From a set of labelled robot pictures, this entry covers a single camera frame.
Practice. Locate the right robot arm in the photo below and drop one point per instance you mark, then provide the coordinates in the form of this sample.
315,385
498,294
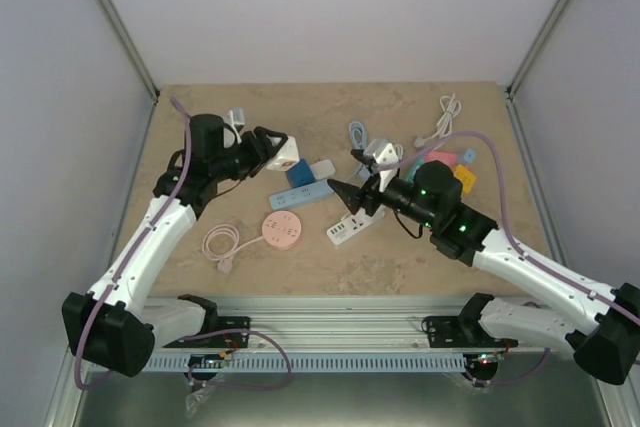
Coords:
591,321

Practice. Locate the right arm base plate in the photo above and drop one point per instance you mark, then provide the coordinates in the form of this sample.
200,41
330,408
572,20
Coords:
452,332

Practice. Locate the yellow cube socket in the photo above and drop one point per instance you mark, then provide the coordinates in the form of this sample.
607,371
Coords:
466,177

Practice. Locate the white cube socket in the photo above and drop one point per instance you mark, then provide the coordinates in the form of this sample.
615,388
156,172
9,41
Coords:
286,157

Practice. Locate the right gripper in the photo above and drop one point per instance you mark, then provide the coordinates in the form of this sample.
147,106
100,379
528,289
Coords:
354,196

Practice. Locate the blue slotted cable duct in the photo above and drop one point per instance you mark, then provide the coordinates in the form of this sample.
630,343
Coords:
308,363

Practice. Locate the small blue charger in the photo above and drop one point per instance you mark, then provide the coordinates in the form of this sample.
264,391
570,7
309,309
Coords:
467,157

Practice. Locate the pink triangular power strip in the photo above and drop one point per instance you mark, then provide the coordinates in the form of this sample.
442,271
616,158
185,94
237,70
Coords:
447,158

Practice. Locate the aluminium rail frame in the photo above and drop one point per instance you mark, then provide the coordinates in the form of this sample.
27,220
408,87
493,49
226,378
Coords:
558,394

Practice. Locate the white charger block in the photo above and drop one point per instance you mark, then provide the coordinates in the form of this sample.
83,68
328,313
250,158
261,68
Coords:
322,169

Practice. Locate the pink round power strip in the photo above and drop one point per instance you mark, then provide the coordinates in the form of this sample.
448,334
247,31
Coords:
282,229

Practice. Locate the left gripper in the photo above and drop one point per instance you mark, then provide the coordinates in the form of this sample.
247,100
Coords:
258,160

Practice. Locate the teal power strip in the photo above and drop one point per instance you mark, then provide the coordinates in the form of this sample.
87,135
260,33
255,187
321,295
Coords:
415,165

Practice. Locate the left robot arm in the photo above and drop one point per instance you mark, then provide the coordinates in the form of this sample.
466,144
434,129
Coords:
107,326

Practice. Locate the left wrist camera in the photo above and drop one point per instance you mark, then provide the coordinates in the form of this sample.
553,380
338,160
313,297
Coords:
235,122

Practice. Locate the dark blue cube socket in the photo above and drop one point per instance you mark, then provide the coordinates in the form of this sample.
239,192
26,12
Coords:
300,174

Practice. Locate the light blue power strip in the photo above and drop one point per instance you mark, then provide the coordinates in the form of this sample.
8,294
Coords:
300,196

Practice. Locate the white power strip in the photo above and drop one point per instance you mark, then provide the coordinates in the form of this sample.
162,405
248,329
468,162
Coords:
353,224

